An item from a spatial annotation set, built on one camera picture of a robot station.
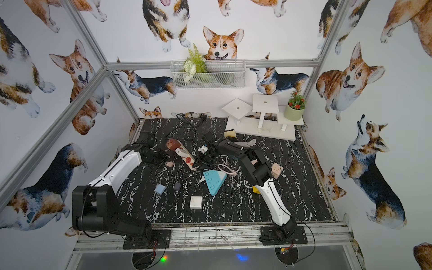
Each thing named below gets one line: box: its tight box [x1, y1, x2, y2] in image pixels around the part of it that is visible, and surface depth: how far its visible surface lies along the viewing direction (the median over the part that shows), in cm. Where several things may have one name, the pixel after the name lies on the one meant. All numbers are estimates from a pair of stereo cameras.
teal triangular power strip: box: [203, 169, 228, 196], surface depth 90 cm
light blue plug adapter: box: [154, 183, 166, 196], surface depth 90 cm
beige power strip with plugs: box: [174, 139, 196, 171], surface depth 97 cm
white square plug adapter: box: [189, 195, 203, 210], surface depth 83 cm
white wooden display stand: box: [221, 94, 305, 141], surface depth 112 cm
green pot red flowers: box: [283, 91, 306, 121], surface depth 95 cm
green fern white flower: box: [182, 42, 207, 84], surface depth 84 cm
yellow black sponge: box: [223, 129, 238, 139], surface depth 115 cm
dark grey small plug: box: [173, 182, 182, 191], surface depth 90 cm
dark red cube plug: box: [165, 137, 181, 151], surface depth 100 cm
